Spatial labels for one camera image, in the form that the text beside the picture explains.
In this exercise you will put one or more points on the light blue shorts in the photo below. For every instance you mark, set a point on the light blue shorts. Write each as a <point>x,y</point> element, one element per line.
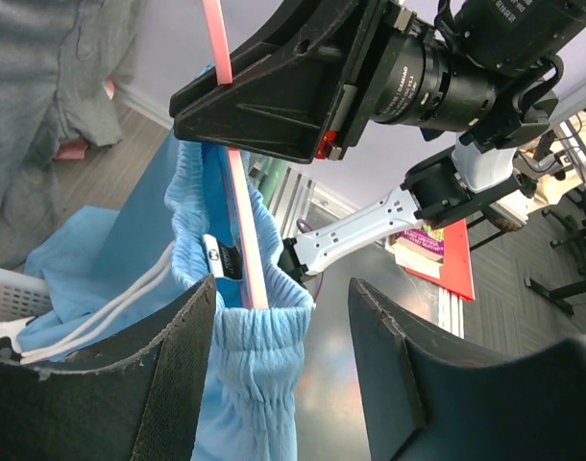
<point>107,270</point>

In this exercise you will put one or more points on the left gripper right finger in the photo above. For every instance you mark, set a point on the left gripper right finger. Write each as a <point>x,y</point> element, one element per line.
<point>430,395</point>

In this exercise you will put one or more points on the white plastic basket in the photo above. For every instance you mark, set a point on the white plastic basket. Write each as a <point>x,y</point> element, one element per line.
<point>22,296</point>

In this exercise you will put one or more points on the pink plastic hanger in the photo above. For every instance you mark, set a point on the pink plastic hanger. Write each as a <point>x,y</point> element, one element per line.
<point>256,288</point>

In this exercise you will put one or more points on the grey shorts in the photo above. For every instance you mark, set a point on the grey shorts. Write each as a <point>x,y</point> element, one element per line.
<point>55,57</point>

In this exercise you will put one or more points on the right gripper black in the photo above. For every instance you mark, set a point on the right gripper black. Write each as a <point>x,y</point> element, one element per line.
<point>305,84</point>

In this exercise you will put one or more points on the red folder with books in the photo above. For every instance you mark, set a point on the red folder with books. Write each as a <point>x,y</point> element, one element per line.
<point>439,256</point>

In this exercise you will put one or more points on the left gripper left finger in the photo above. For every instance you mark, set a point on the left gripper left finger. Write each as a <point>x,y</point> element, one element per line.
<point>133,396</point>

